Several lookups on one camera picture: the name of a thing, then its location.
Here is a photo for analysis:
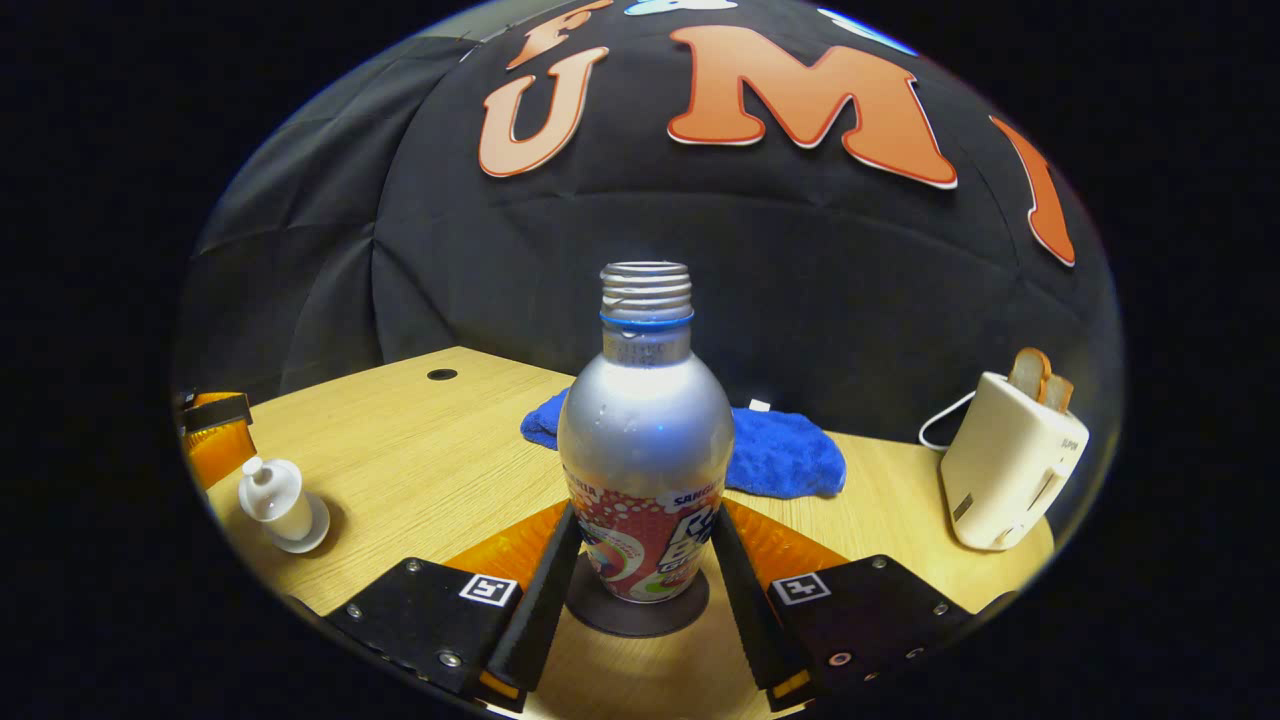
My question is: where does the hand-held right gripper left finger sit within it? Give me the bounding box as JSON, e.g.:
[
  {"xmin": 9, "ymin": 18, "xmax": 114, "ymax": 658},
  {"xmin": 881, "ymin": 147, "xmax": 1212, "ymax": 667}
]
[{"xmin": 325, "ymin": 500, "xmax": 584, "ymax": 713}]

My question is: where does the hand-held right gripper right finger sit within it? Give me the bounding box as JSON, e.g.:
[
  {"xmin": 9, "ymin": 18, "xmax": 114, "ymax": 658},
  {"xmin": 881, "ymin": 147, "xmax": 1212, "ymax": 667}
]
[{"xmin": 710, "ymin": 503, "xmax": 976, "ymax": 713}]

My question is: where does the dark round coaster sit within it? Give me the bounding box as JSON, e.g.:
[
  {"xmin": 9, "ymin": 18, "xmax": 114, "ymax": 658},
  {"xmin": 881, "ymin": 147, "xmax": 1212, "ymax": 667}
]
[{"xmin": 565, "ymin": 553, "xmax": 711, "ymax": 639}]

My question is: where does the white teacup lid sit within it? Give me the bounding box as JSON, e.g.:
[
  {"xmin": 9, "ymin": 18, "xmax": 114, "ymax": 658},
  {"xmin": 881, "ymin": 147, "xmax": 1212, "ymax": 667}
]
[{"xmin": 238, "ymin": 457, "xmax": 303, "ymax": 521}]

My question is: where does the silver water bottle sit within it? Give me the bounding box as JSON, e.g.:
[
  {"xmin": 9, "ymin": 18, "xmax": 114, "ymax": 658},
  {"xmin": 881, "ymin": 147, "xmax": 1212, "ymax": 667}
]
[{"xmin": 557, "ymin": 261, "xmax": 736, "ymax": 605}]

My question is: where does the white saucer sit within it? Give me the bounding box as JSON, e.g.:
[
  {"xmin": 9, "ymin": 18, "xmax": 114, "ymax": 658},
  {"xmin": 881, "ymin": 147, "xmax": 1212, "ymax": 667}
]
[{"xmin": 272, "ymin": 492, "xmax": 332, "ymax": 555}]

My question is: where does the blue towel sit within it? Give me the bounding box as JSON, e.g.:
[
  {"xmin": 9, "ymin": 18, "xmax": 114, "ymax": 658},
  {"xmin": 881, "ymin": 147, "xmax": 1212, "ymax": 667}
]
[{"xmin": 520, "ymin": 388, "xmax": 848, "ymax": 499}]

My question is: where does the white toaster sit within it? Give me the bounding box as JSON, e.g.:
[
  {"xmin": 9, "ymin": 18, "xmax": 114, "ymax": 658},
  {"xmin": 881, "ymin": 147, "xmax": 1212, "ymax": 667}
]
[{"xmin": 940, "ymin": 372, "xmax": 1091, "ymax": 552}]

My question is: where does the white toaster cable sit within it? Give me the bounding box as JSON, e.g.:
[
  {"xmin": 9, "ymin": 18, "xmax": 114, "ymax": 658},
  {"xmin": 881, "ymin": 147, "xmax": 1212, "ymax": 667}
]
[{"xmin": 918, "ymin": 390, "xmax": 978, "ymax": 453}]

